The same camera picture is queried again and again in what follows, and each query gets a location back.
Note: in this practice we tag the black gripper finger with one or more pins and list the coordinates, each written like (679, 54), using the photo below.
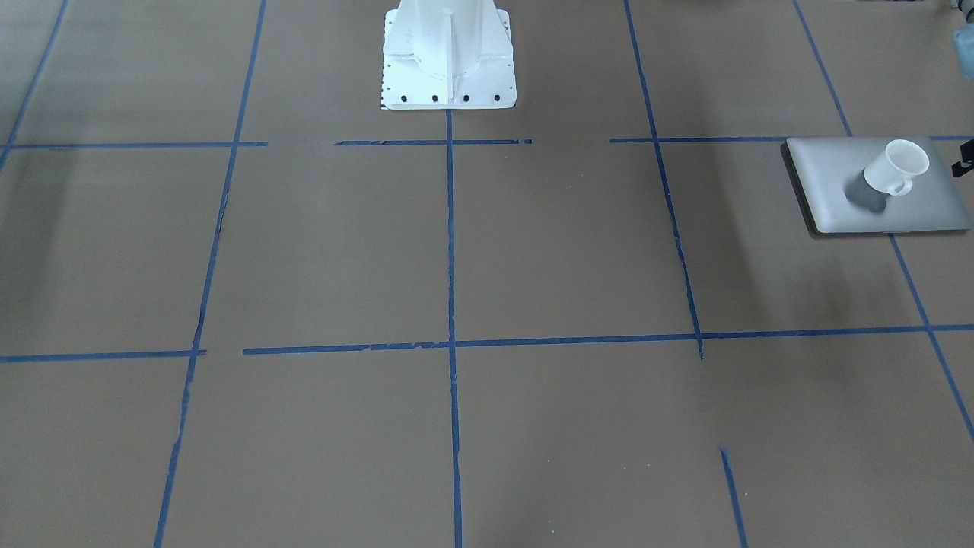
(965, 164)

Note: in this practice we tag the white pedestal column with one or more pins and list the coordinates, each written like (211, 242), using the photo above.
(448, 55)

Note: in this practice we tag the white ceramic cup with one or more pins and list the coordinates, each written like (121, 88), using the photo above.
(893, 171)

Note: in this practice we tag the grey closed laptop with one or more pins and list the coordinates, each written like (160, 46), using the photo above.
(828, 172)

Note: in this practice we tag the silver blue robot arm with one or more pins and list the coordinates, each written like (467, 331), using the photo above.
(963, 46)

